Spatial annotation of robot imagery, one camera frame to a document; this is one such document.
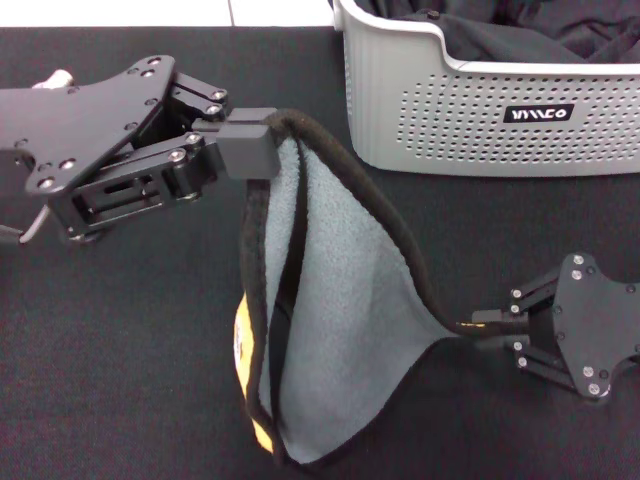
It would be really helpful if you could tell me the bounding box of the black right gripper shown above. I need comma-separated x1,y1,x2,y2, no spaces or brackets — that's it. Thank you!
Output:
472,253,640,399

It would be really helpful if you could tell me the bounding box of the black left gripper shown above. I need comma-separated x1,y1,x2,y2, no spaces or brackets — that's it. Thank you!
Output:
0,55,279,241

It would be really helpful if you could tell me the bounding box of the grey orange towel black trim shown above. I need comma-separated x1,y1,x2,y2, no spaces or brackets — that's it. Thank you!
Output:
232,109,501,476

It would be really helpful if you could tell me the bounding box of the grey perforated storage box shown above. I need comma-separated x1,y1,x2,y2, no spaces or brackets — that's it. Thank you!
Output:
333,0,640,179

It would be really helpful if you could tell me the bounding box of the black tablecloth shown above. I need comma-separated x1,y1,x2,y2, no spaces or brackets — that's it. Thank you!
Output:
0,25,640,480

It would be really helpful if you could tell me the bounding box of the black cloth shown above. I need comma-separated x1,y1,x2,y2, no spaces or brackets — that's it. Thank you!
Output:
369,0,640,65

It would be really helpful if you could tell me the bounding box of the silver left mount thumbscrew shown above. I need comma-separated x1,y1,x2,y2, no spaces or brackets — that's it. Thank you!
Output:
32,68,75,92

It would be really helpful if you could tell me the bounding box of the grey left wrist cable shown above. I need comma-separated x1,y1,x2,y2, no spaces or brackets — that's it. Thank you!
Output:
0,207,51,247

